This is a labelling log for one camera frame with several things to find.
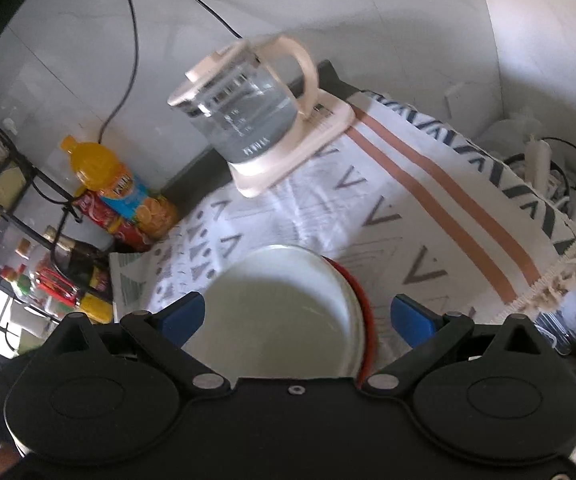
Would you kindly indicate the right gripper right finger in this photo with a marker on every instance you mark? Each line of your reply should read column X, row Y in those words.
column 412, row 321

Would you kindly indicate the beige kettle base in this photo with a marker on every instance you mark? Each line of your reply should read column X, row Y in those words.
column 330, row 118

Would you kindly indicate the dark soy sauce bottle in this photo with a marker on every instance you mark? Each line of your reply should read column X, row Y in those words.
column 82, row 261

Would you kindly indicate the red rimmed plate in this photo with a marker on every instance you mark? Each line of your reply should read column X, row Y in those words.
column 370, row 335

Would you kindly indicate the orange juice bottle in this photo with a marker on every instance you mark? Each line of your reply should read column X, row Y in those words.
column 119, row 187

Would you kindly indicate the glass kettle with beige handle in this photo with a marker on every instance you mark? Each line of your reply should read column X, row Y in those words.
column 236, row 100

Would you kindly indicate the patterned white table cloth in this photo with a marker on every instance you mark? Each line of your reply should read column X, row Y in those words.
column 405, row 204

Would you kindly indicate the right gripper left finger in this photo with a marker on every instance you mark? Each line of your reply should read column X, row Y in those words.
column 181, row 320

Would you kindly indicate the black wire spice rack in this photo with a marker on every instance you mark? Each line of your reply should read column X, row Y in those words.
column 37, row 180

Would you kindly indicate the red cola can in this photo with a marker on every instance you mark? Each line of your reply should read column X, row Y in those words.
column 123, row 231

